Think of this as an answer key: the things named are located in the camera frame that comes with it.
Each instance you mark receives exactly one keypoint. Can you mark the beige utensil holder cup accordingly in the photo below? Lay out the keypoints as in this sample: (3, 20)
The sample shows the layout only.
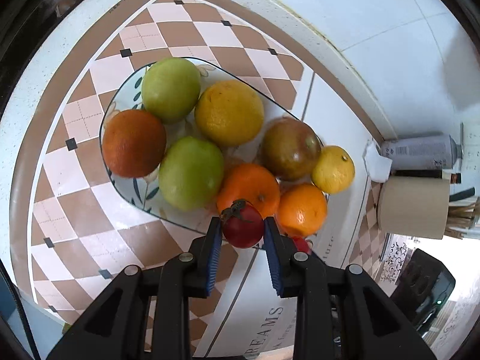
(412, 206)

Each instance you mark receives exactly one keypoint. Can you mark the speckled yellow orange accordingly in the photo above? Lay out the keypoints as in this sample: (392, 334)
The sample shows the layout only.
(334, 171)

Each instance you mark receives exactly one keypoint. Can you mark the patterned table mat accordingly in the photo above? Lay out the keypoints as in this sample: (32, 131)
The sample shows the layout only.
(86, 224)

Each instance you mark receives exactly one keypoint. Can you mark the red cherry tomato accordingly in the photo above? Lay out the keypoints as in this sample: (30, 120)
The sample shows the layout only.
(241, 224)
(301, 245)

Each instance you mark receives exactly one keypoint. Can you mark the dark orange tangerine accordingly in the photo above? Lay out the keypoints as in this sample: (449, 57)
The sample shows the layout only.
(134, 143)

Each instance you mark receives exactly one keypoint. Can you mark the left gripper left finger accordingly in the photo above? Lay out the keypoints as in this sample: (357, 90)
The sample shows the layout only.
(145, 314)

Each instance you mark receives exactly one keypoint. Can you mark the bright orange mandarin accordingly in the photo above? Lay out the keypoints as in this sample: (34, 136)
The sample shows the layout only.
(302, 210)

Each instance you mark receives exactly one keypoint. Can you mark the yellow lemon on plate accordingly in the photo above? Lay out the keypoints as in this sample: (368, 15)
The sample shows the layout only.
(229, 113)

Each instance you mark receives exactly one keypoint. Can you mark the green apple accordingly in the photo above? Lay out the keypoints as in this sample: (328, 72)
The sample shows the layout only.
(170, 89)
(191, 173)

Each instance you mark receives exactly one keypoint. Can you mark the brownish red apple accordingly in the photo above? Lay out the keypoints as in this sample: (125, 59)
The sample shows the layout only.
(289, 149)

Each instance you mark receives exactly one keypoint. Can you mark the white folded paper towel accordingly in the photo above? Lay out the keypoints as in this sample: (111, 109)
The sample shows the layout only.
(377, 166)

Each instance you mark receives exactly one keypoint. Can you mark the grey spray can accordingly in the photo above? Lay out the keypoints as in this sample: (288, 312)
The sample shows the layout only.
(422, 153)

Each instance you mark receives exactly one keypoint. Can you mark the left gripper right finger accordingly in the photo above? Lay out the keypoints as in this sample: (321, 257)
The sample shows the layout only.
(340, 313)

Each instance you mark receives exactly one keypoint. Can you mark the large orange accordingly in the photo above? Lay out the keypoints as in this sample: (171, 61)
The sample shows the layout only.
(253, 183)

